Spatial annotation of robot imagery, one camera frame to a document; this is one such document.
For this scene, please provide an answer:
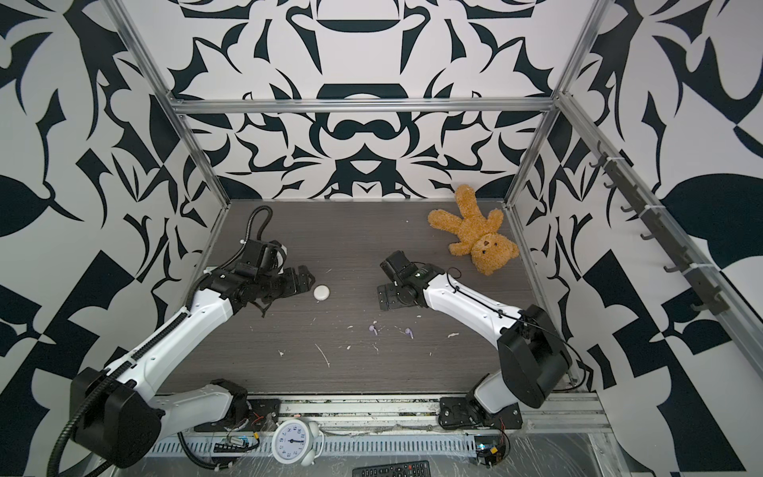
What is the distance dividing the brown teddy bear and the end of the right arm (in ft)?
1.21

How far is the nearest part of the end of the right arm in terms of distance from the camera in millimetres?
607

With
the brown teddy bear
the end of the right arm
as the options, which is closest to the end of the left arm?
the end of the right arm

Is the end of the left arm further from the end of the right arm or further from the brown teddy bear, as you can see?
the brown teddy bear

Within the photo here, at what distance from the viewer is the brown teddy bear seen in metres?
0.98
